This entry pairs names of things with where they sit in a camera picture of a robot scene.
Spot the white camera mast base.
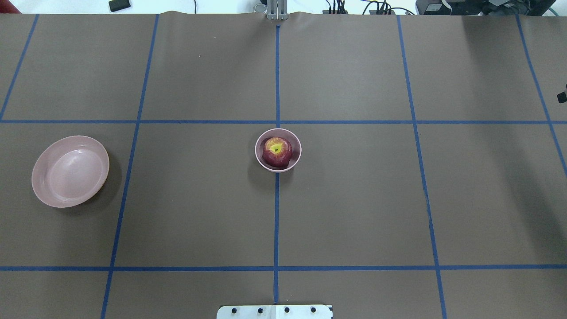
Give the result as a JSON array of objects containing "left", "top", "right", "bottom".
[{"left": 216, "top": 304, "right": 334, "bottom": 319}]

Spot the aluminium frame post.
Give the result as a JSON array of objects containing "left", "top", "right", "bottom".
[{"left": 265, "top": 0, "right": 289, "bottom": 20}]

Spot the pink bowl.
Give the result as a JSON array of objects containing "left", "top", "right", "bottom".
[{"left": 255, "top": 128, "right": 302, "bottom": 172}]

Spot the small black box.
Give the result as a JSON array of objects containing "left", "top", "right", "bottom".
[{"left": 108, "top": 0, "right": 131, "bottom": 12}]

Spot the pink plate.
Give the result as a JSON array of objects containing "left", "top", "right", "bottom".
[{"left": 31, "top": 135, "right": 110, "bottom": 208}]

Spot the red apple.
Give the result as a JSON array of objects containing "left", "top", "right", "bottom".
[{"left": 261, "top": 136, "right": 292, "bottom": 169}]

